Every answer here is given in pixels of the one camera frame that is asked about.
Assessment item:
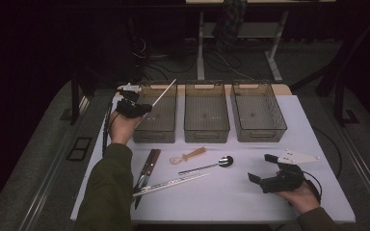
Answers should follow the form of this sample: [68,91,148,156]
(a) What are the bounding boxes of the black floor cable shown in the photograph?
[312,126,344,179]

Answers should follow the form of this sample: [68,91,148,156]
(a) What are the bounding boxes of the metal floor rail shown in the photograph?
[17,95,91,231]
[330,105,370,219]

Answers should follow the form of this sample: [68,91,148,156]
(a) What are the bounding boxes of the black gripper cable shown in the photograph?
[101,92,123,158]
[302,170,323,206]

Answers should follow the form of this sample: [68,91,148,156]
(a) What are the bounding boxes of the person's right hand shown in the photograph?
[274,179,322,216]

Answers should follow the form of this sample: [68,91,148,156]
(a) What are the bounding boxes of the translucent grey bin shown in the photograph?
[183,80,231,144]
[132,81,178,144]
[230,80,288,143]

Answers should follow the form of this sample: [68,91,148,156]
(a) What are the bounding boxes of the knife with wooden handle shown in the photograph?
[134,149,162,210]

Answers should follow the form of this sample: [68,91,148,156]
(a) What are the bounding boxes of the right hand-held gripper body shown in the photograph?
[259,147,322,194]

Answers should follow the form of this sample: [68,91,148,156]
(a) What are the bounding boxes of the person's left hand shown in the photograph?
[108,110,144,146]

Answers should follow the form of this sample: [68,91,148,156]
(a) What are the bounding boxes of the desk with white legs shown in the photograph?
[185,0,337,83]

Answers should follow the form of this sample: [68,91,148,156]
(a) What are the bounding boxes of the white chopstick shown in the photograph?
[134,78,177,130]

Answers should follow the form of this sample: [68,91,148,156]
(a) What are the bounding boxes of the small spoon with tan handle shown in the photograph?
[169,146,207,166]

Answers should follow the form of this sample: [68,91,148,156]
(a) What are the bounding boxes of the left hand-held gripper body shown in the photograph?
[115,82,148,119]

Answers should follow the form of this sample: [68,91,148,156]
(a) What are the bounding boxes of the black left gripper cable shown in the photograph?
[101,92,123,158]

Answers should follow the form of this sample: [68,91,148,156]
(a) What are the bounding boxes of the metal spoon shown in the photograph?
[177,155,234,176]

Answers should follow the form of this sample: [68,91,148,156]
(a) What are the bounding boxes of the tangle of floor cables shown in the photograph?
[131,35,254,83]

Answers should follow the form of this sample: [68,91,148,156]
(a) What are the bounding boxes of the dark hanging cloth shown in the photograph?
[211,0,249,49]

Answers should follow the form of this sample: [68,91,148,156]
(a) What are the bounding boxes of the silver tongs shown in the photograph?
[132,172,211,197]

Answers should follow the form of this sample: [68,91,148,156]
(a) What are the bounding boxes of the black metal stand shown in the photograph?
[70,68,97,126]
[288,13,370,128]

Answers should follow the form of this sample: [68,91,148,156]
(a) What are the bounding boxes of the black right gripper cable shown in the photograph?
[302,170,323,206]

